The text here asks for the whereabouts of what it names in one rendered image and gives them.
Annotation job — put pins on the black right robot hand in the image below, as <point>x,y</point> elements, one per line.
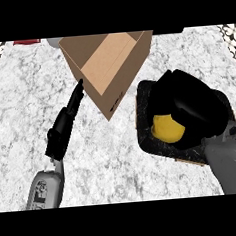
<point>196,107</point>

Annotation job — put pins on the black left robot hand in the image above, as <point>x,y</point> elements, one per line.
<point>62,127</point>

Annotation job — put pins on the yellow lemon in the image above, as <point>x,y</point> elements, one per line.
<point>167,128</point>

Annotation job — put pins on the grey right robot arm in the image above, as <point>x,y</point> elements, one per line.
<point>230,161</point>

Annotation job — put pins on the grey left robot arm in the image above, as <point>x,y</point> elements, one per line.
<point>45,191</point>

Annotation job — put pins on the dark tray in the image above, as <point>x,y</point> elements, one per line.
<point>147,121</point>

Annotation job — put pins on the brown cardboard box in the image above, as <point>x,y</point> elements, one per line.
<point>112,67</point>

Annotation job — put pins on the grey round object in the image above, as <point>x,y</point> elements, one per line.
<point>54,42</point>

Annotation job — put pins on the red object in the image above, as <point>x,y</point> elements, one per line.
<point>26,41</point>

